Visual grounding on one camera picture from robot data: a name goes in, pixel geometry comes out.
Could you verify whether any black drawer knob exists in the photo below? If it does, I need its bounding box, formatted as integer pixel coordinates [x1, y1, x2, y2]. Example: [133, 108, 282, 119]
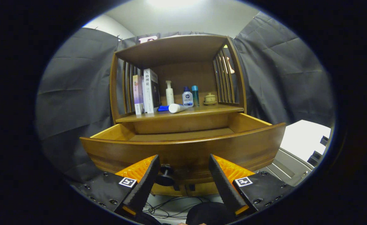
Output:
[156, 164, 176, 187]

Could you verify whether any ceramic lidded teacup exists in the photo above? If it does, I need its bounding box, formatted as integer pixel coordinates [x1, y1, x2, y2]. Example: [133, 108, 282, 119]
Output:
[203, 93, 217, 105]

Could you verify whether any wooden drawer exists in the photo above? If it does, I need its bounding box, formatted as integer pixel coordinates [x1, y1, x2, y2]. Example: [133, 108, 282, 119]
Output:
[80, 112, 286, 185]

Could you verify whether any dark round object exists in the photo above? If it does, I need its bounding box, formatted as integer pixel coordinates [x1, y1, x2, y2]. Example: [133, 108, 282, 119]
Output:
[186, 202, 237, 225]

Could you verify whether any wooden countertop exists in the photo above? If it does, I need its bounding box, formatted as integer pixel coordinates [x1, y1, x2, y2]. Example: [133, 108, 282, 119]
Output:
[115, 104, 244, 123]

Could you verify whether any white lotion bottle blue cap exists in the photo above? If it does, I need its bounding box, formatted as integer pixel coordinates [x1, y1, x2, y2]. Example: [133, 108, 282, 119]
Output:
[182, 87, 194, 108]

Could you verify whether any wooden cabinet door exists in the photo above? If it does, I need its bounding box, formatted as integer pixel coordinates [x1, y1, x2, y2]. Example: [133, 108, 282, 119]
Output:
[186, 182, 220, 196]
[151, 183, 185, 197]

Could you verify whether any teal bottle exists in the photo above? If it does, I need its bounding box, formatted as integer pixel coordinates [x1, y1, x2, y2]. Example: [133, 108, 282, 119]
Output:
[191, 85, 200, 107]

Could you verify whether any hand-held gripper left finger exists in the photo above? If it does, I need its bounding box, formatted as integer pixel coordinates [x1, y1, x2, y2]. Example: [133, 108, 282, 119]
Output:
[72, 154, 161, 219]

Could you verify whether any wooden cabinet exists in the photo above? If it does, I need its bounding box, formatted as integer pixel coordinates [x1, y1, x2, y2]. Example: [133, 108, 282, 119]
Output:
[109, 34, 247, 197]

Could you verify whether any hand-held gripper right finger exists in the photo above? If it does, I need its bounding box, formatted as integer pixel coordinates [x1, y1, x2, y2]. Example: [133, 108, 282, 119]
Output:
[208, 153, 296, 218]

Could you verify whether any grey ribbed plastic object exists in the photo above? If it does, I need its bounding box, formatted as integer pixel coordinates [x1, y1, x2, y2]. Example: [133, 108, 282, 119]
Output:
[258, 147, 314, 187]

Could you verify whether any white pump bottle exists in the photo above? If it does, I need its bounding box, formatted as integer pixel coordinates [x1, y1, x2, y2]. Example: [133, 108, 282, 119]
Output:
[166, 81, 175, 106]

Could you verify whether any white squeeze tube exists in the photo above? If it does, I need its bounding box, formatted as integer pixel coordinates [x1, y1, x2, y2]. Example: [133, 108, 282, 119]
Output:
[168, 103, 188, 113]

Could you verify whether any white book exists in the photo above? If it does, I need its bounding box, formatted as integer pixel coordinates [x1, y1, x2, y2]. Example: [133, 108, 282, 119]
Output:
[143, 68, 161, 114]

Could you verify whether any black backdrop cloth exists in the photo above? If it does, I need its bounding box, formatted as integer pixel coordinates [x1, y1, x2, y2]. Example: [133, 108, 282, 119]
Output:
[35, 12, 335, 183]

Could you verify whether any tangle of black cables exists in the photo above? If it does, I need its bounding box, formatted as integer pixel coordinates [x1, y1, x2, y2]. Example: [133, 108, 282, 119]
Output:
[143, 196, 212, 220]

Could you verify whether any purple book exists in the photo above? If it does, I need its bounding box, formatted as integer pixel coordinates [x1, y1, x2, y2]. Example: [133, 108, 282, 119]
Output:
[133, 75, 144, 115]

